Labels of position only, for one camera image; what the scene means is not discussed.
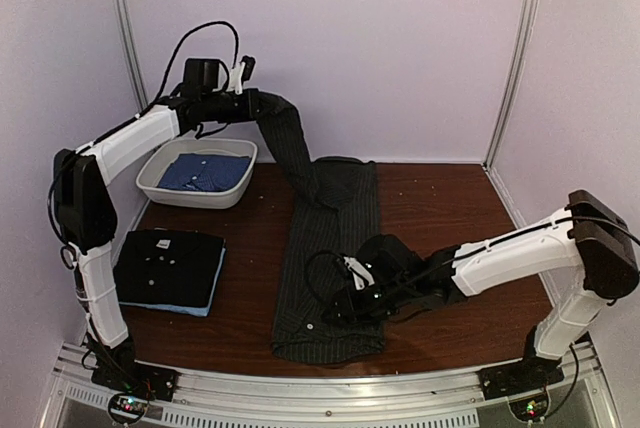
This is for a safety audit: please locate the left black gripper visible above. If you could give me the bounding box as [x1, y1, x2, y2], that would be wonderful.
[202, 89, 275, 125]

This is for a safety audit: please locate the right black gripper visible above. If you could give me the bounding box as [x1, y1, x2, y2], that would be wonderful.
[321, 277, 413, 328]

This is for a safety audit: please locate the dark pinstriped long sleeve shirt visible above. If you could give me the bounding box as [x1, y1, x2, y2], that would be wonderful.
[257, 93, 385, 365]

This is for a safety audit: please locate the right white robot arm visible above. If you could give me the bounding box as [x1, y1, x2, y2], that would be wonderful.
[322, 190, 639, 390]

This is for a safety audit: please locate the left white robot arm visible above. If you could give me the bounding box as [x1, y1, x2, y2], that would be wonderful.
[47, 56, 261, 349]

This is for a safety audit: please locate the blue patterned shirt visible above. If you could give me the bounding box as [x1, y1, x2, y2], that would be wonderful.
[157, 153, 251, 193]

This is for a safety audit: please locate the white plastic basin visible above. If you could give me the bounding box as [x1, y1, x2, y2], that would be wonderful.
[136, 138, 258, 210]

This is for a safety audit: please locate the folded black shirt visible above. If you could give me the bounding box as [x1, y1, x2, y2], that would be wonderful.
[113, 229, 226, 317]

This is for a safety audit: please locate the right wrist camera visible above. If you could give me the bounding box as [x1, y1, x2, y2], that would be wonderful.
[343, 257, 375, 291]

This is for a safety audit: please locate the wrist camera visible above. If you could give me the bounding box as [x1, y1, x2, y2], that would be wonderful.
[343, 257, 375, 291]
[228, 55, 256, 95]

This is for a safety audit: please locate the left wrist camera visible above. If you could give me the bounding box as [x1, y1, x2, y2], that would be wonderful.
[228, 55, 256, 95]

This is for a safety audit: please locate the left black cable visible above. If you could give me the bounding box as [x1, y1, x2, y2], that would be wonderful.
[46, 21, 241, 259]

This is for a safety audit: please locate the black cable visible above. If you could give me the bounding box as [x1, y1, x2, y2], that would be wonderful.
[46, 21, 241, 259]
[305, 250, 351, 314]

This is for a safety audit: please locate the right black cable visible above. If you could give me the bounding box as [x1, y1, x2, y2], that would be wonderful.
[305, 250, 351, 314]

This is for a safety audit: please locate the aluminium front rail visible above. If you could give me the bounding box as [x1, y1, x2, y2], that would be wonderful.
[35, 342, 621, 427]

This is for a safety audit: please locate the left aluminium frame post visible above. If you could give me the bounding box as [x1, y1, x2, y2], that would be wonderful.
[113, 0, 148, 111]

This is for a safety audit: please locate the aluminium frame post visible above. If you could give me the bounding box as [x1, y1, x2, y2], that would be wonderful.
[113, 0, 148, 111]
[483, 0, 539, 172]

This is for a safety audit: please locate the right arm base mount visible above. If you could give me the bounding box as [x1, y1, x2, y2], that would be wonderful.
[478, 349, 564, 424]

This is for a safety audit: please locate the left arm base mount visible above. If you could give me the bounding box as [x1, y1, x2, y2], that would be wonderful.
[91, 346, 178, 427]

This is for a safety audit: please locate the right aluminium frame post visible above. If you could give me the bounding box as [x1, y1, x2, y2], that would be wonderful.
[483, 0, 539, 172]

